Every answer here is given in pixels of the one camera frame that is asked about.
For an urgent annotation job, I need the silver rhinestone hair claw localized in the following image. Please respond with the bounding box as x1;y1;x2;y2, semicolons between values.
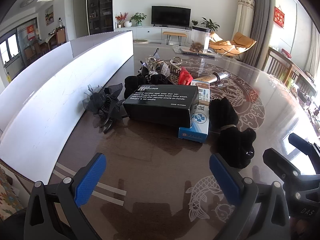
160;62;172;77

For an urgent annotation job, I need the brown dining chair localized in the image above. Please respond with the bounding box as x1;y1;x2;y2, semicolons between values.
55;27;67;46

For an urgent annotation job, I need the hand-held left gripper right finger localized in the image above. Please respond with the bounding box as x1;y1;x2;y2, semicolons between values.
209;153;292;240

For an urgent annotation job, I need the glass-topped patterned desktop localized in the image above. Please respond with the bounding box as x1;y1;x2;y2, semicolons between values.
50;42;320;240

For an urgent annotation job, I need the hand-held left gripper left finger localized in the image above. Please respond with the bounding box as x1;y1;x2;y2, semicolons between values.
24;152;108;240

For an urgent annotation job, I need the white door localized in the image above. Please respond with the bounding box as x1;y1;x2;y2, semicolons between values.
73;0;88;38

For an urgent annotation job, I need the large leafy potted plant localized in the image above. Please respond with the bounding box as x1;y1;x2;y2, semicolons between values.
201;17;220;32

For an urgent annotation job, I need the grey curtain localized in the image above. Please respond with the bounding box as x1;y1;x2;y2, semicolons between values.
241;0;272;70

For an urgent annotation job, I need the framed wall painting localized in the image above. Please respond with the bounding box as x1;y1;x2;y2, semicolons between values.
45;5;54;25

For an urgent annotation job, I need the red bow hair clip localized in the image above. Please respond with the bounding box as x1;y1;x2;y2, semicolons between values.
179;67;193;85

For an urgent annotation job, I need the patterned cloth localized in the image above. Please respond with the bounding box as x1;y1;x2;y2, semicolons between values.
0;167;22;222

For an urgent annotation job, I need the white television cabinet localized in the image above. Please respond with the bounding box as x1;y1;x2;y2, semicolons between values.
114;26;193;47

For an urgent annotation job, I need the wooden slatted chair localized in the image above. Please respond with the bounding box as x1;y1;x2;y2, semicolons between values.
266;47;294;80

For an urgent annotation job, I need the wooden bench stool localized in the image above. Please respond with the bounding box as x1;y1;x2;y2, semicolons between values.
162;31;188;46

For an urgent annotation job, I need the bushy green potted plant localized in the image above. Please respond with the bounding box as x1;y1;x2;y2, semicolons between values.
130;12;147;27

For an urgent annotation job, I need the gold tube with silver cap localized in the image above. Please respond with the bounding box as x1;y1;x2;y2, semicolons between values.
200;71;229;83

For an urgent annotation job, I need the clear fish tank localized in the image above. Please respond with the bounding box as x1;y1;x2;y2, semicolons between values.
190;26;212;53

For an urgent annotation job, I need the black television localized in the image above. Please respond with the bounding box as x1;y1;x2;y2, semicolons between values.
151;5;192;28

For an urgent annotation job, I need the covered floor air conditioner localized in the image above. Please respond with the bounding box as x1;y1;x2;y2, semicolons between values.
231;0;257;43

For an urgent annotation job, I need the black printed box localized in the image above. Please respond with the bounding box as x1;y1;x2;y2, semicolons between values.
122;84;199;128

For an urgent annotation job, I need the blue white medicine box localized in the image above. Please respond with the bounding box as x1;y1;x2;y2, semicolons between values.
178;105;210;143

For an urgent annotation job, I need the dark glass display cabinet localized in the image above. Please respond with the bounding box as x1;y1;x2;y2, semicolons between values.
86;0;114;36

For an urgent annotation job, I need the white orange medicine box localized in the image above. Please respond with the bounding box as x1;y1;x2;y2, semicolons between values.
190;79;212;107

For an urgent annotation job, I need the clear hair claw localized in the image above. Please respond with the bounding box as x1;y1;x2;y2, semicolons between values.
146;55;163;72

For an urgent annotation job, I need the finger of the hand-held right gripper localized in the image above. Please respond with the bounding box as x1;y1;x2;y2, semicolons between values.
262;148;317;218
288;133;320;174

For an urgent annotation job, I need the black rhinestone bow hair claw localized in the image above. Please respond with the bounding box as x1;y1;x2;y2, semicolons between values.
96;84;125;133

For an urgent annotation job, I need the yellow lounge chair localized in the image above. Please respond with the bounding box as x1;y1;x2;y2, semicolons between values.
209;32;257;57

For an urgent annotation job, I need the red flower bouquet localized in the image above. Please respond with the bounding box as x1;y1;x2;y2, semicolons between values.
115;12;128;28

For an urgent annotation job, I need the red wall hanging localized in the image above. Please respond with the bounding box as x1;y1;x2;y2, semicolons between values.
274;6;285;28

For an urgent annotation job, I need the black mesh feather hair flower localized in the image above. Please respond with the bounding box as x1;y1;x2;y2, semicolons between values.
82;85;108;117

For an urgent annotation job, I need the white foam board divider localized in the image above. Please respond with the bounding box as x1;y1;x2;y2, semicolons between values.
0;30;134;184

